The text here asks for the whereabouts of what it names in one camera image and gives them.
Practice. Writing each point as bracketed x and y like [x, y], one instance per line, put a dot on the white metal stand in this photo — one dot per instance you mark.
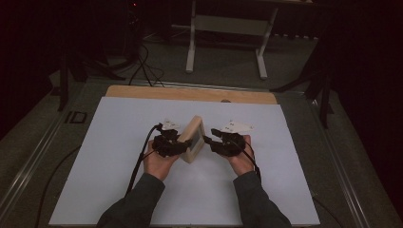
[228, 25]

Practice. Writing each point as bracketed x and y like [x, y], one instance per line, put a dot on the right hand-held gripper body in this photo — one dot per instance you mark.
[233, 144]

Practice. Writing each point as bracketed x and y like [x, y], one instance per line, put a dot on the white table sheet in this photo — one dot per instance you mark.
[190, 196]

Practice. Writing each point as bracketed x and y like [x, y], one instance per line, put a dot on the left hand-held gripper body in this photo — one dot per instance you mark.
[166, 144]

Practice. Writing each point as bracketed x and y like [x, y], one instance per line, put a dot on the metal floor rail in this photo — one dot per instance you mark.
[28, 167]
[343, 177]
[206, 85]

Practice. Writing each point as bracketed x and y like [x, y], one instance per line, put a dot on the black floor socket box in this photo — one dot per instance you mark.
[76, 117]

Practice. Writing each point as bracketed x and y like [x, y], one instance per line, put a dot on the black tripod stand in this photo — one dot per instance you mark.
[324, 95]
[63, 82]

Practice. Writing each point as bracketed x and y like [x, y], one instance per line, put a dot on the person's right hand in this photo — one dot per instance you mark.
[244, 163]

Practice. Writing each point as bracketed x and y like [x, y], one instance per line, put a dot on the person's left hand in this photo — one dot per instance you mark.
[158, 166]

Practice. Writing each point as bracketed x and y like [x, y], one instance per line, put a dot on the wooden photo frame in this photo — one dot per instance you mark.
[193, 129]

